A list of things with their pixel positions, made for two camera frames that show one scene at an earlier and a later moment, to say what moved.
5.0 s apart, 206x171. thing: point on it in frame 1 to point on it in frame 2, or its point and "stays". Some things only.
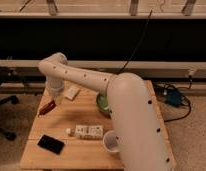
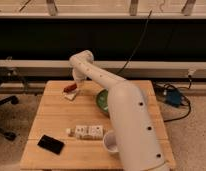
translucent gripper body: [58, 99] to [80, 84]
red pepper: [47, 108] to [70, 88]
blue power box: [174, 97] stays
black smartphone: [51, 144] stays
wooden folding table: [70, 132] stays
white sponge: [72, 92] stays
